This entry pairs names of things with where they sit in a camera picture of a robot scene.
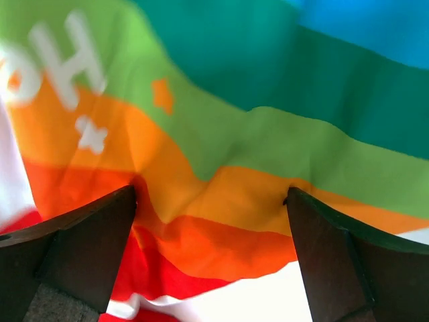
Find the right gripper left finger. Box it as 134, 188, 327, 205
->
1, 186, 137, 321

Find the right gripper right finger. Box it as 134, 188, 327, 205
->
284, 187, 428, 322

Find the rainbow striped kids jacket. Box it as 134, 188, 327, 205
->
1, 1, 428, 321

